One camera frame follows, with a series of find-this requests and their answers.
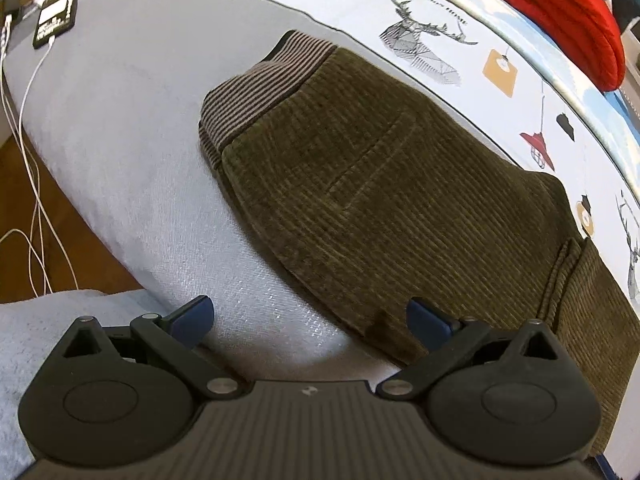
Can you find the olive corduroy pants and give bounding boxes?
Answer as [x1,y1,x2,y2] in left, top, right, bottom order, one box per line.
[197,30,640,457]

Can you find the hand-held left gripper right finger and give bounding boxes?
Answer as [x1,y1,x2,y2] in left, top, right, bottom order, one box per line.
[375,297,571,401]

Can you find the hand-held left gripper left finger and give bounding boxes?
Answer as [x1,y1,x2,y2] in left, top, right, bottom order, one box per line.
[49,295,246,401]

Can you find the black device with screen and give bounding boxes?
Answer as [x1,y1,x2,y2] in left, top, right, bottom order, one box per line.
[32,0,81,50]

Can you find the white cable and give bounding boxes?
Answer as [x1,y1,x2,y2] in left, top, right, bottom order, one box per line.
[0,12,81,297]

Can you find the printed grey bed sheet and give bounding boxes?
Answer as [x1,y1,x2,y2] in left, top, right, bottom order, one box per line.
[0,0,640,383]

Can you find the red folded blanket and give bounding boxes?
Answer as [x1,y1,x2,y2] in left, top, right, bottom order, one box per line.
[460,0,629,92]

